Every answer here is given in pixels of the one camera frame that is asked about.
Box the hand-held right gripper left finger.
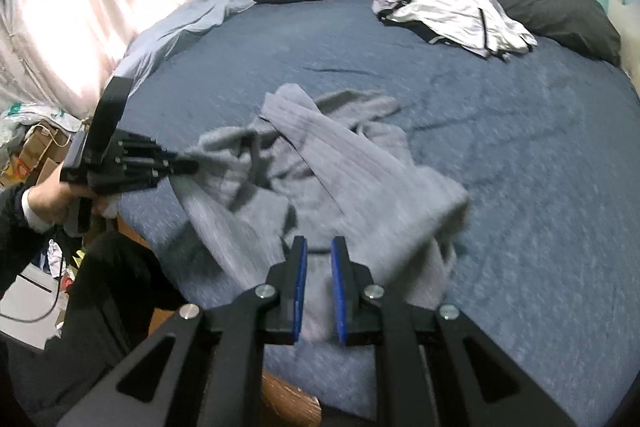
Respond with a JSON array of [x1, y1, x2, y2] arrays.
[[55, 236, 308, 427]]

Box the light grey-blue blanket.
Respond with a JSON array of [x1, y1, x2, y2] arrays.
[[117, 0, 258, 82]]

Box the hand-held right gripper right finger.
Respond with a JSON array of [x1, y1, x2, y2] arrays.
[[331, 236, 576, 427]]

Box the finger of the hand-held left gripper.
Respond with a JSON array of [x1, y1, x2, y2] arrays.
[[120, 134, 178, 162], [120, 159, 200, 194]]

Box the grey knit sweater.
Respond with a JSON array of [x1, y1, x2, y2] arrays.
[[172, 83, 471, 343]]

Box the person's left forearm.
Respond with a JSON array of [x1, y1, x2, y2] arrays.
[[0, 187, 56, 235]]

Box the pink curtain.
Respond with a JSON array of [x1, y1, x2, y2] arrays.
[[0, 0, 201, 118]]

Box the white and black jacket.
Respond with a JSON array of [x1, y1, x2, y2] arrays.
[[372, 0, 538, 60]]

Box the person's black clothed legs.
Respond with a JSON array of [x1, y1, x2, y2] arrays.
[[5, 232, 211, 427]]

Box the person's left hand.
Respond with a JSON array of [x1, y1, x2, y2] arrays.
[[25, 181, 120, 233]]

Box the cream tufted headboard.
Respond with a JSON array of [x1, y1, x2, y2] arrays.
[[607, 0, 640, 78]]

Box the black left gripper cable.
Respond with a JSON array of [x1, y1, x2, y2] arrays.
[[0, 257, 68, 323]]

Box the bed with blue patterned sheet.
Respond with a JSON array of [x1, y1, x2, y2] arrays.
[[115, 0, 640, 427]]

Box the clear plastic bag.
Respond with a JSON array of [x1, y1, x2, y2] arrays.
[[0, 104, 83, 142]]

